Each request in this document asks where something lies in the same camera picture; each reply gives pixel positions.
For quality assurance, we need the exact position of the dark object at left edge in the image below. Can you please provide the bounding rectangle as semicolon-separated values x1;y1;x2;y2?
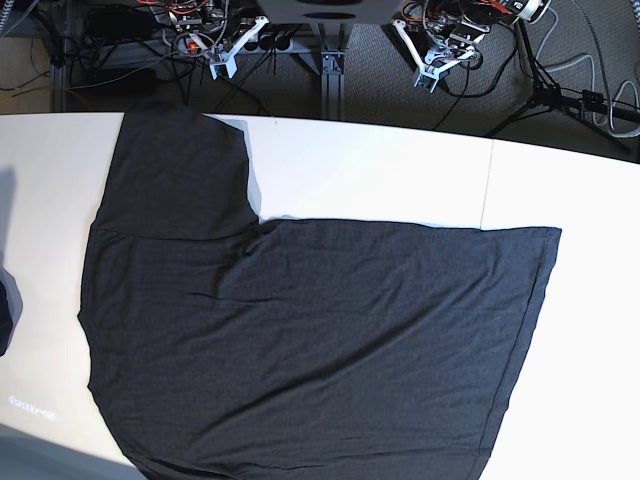
1;268;23;356

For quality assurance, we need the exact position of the grey cable on floor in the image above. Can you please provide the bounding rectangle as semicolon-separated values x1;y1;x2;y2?
529;9;640;139

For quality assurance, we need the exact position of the dark grey T-shirt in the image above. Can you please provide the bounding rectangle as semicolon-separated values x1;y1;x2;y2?
78;102;561;479

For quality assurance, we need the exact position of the black tripod stand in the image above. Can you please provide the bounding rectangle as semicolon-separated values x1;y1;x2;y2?
485;21;639;155

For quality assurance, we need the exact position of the grey power strip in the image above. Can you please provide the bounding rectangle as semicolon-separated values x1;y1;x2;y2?
174;34;294;57

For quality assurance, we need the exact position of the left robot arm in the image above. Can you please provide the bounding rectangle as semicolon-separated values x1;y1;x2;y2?
389;0;550;92

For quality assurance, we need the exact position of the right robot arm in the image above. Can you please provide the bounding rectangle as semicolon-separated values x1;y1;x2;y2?
165;0;269;80

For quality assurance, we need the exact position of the grey base camera mount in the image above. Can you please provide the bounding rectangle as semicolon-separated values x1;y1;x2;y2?
258;0;370;24

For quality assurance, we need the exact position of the aluminium frame post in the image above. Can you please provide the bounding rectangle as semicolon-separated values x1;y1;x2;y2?
312;23;350;121

